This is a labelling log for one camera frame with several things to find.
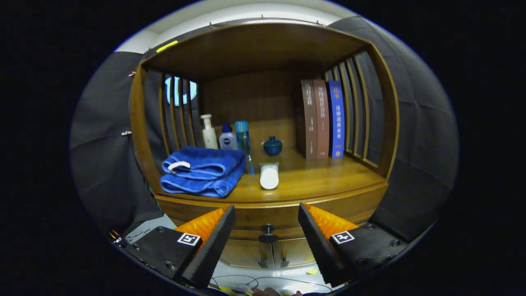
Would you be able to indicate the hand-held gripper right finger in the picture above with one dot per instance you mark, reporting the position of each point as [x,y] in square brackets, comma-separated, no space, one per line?
[316,242]

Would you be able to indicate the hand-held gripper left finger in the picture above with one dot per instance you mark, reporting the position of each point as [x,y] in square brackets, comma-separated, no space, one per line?
[213,242]

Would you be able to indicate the wooden drawer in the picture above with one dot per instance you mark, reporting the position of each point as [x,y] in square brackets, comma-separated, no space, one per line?
[267,213]

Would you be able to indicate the white and green tube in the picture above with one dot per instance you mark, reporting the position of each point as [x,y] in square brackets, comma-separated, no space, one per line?
[269,179]

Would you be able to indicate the wooden cabinet door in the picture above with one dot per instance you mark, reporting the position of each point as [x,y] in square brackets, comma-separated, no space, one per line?
[246,253]
[294,253]

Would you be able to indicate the wooden countertop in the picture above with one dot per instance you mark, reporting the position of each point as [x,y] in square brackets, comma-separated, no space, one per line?
[320,176]

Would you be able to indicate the wooden cabinet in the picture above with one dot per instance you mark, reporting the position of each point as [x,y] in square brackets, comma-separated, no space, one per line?
[254,49]

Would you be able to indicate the blue folded towel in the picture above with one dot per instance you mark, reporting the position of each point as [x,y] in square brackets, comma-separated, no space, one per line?
[205,164]

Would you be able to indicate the black device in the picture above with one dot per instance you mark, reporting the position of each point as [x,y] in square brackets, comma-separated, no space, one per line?
[121,239]

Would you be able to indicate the white bottle with blue cap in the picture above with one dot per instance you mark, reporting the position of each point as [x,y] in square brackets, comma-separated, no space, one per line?
[228,142]

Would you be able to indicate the white pump bottle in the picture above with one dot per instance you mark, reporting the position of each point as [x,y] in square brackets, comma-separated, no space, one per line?
[209,137]

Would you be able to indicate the blue lidded teacup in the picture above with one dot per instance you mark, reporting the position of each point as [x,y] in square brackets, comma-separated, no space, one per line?
[272,147]

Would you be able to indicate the clear teal bottle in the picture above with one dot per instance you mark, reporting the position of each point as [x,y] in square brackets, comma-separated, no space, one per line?
[243,139]

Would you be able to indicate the reddish brown book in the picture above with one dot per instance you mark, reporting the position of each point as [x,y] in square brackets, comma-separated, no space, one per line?
[322,119]

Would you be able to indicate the dark brown book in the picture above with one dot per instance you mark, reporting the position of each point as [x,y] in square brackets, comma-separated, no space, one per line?
[309,119]

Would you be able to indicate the blue book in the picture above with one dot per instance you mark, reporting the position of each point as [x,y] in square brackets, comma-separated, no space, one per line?
[337,119]

